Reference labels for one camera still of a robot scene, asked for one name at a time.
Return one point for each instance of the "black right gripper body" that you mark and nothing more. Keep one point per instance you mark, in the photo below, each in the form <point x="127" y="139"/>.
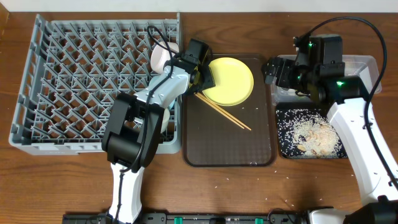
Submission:
<point x="297" y="78"/>

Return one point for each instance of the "wooden chopstick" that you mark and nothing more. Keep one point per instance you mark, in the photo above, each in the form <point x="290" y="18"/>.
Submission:
<point x="246" y="127"/>
<point x="219" y="111"/>

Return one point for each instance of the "yellow plate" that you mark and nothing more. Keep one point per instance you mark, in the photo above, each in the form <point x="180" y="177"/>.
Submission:
<point x="234" y="82"/>

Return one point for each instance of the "pink white bowl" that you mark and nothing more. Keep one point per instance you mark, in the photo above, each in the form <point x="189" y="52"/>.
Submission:
<point x="159" y="57"/>

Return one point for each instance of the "light blue bowl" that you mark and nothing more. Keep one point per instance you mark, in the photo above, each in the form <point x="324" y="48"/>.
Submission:
<point x="172" y="104"/>

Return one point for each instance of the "small pale green cup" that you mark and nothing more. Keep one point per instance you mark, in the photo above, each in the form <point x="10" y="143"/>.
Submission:
<point x="165" y="120"/>

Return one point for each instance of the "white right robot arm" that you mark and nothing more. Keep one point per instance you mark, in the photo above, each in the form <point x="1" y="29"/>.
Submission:
<point x="319" y="71"/>

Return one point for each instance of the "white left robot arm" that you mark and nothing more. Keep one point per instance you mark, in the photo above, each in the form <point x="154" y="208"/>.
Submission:
<point x="134" y="126"/>

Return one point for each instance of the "black waste tray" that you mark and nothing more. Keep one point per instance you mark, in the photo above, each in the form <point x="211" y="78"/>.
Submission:
<point x="311" y="133"/>

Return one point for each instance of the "clear plastic waste bin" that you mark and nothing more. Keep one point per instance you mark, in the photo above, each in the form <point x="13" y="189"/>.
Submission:
<point x="364" y="66"/>

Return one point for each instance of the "rice and food scraps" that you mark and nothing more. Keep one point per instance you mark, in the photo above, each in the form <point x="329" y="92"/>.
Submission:
<point x="314" y="135"/>

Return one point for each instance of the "dark brown serving tray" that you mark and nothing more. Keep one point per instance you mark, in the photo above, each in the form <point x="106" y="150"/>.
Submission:
<point x="211" y="140"/>

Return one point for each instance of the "grey plastic dish rack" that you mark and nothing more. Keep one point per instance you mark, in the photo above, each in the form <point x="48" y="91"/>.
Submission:
<point x="73" y="73"/>

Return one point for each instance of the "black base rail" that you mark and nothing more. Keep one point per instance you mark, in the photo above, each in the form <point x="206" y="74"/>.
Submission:
<point x="162" y="218"/>

